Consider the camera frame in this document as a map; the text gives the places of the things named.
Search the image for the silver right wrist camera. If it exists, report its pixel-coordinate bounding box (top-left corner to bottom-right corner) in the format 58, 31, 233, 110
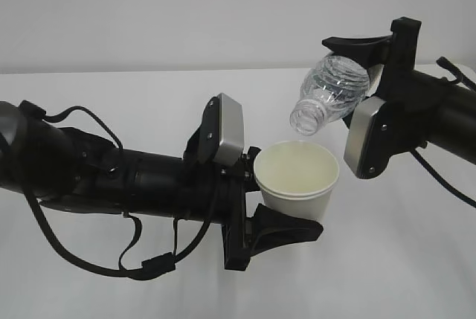
344, 96, 411, 179

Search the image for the white paper cup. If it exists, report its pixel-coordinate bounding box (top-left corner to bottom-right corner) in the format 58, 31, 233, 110
254, 141, 339, 222

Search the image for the clear water bottle green label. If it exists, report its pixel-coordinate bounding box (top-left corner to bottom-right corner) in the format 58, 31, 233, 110
289, 53, 371, 136

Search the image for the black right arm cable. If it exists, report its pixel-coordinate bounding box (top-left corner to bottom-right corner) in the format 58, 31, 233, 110
411, 57, 476, 208

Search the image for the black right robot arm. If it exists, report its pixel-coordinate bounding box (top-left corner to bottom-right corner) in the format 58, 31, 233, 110
322, 17, 475, 178

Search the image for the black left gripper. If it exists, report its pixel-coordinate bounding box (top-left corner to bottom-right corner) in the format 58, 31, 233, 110
220, 146, 323, 270

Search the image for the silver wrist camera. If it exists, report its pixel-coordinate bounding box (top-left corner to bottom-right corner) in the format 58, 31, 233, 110
344, 96, 411, 179
183, 93, 244, 167

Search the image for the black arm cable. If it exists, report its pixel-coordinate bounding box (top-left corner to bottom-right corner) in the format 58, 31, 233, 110
411, 57, 476, 208
22, 105, 224, 281

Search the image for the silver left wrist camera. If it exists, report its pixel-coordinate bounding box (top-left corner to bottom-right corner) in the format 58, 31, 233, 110
183, 93, 244, 167

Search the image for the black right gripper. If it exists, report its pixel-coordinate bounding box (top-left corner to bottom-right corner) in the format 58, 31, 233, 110
322, 17, 422, 100

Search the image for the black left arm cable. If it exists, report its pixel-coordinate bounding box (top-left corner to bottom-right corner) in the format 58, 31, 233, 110
22, 105, 224, 281

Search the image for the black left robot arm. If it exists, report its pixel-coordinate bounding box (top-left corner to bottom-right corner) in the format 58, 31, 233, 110
1, 94, 323, 281

